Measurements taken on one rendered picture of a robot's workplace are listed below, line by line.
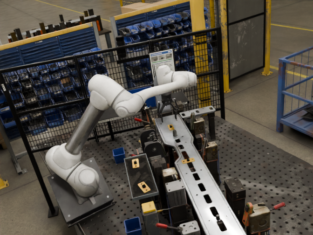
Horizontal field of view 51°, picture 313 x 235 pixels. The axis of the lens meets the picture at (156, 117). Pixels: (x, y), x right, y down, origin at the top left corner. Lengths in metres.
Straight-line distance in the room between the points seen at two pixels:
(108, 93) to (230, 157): 1.24
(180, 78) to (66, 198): 1.12
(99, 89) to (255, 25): 3.98
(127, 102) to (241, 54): 3.79
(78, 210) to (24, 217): 1.47
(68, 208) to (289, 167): 1.60
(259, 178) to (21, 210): 2.49
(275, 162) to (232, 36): 2.94
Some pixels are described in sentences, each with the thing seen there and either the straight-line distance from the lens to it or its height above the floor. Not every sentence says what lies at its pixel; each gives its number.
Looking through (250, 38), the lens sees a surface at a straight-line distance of 5.54.
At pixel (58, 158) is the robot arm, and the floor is 1.17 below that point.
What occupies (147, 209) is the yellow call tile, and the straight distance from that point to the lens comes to 1.65.
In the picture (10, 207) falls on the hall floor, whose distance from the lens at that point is 3.98.
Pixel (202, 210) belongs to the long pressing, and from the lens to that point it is 1.84.
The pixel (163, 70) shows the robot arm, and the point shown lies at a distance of 2.32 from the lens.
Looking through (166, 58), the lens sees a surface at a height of 1.37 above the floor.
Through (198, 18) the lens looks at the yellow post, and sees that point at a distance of 2.96.
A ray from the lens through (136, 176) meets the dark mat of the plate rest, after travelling 1.86.
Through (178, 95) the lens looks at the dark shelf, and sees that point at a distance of 2.98.
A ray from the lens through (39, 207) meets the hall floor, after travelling 3.79.
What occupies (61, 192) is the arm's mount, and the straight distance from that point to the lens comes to 2.38.
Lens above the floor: 2.29
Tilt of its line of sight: 28 degrees down
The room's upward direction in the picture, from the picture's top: 9 degrees counter-clockwise
